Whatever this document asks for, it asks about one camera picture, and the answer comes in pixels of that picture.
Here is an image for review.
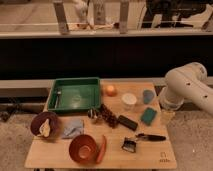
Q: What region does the white paper cup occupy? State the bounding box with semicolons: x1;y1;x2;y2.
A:
121;93;137;110

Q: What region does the teal sponge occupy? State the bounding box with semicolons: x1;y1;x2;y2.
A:
140;107;157;126

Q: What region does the dark red bowl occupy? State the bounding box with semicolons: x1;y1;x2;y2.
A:
30;111;61;139

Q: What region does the wooden folding table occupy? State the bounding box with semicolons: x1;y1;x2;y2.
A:
25;81;177;170

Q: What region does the cream banana piece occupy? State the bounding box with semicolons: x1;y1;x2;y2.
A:
39;119;50;137

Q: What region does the dark pine cone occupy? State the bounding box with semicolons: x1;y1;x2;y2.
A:
100;104;118;128

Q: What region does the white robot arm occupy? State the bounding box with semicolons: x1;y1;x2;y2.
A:
159;62;213;116

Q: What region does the blue grey cup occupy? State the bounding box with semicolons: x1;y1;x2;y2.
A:
143;90;154;104

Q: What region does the black rectangular block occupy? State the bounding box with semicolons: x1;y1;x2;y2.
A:
118;115;138;131

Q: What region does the orange bowl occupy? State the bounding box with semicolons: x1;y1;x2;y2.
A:
69;134;98;164

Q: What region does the green plastic tray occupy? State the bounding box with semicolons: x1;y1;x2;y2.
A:
47;77;101;113

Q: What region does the orange fruit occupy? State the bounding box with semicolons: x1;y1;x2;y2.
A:
105;85;117;97

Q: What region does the grey blue cloth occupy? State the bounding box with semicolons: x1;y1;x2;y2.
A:
61;119;84;139

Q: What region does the metal spoon in tray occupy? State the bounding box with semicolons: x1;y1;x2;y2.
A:
55;91;61;108

